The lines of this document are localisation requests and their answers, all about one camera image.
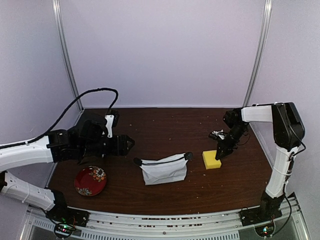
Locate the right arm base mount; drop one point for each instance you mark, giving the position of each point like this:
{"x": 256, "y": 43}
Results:
{"x": 253, "y": 216}

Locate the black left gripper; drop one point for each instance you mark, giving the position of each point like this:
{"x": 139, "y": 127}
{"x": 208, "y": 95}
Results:
{"x": 119, "y": 147}

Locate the white drawstring pouch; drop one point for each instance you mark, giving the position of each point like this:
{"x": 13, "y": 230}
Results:
{"x": 166, "y": 170}

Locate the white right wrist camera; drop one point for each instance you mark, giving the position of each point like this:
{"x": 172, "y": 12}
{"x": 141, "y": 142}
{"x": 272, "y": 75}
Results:
{"x": 217, "y": 135}

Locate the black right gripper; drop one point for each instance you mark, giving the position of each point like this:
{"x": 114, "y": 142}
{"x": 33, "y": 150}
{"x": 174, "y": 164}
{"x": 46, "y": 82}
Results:
{"x": 227, "y": 149}

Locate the left aluminium frame post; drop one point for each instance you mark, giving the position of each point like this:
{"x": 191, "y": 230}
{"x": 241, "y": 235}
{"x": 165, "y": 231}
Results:
{"x": 64, "y": 48}

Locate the aluminium front rail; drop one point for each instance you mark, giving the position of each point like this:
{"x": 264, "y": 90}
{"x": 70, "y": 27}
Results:
{"x": 225, "y": 225}

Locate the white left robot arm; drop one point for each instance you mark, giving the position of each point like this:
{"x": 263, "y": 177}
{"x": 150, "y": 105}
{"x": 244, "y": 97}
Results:
{"x": 92, "y": 135}

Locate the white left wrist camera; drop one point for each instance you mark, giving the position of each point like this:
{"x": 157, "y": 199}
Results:
{"x": 112, "y": 119}

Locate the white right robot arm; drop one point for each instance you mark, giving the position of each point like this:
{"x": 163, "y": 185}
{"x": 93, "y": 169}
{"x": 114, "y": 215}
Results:
{"x": 288, "y": 133}

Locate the red floral plate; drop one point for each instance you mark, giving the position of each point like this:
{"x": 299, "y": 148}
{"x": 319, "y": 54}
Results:
{"x": 90, "y": 181}

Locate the right aluminium frame post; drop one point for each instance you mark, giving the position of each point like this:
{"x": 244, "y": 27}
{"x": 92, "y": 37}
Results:
{"x": 263, "y": 36}

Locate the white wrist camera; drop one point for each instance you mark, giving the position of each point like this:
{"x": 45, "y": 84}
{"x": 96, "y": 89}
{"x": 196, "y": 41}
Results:
{"x": 112, "y": 119}
{"x": 217, "y": 135}

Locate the aluminium frame post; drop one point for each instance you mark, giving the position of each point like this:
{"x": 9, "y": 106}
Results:
{"x": 263, "y": 36}
{"x": 64, "y": 48}

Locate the yellow sponge block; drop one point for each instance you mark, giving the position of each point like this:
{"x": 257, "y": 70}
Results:
{"x": 210, "y": 161}

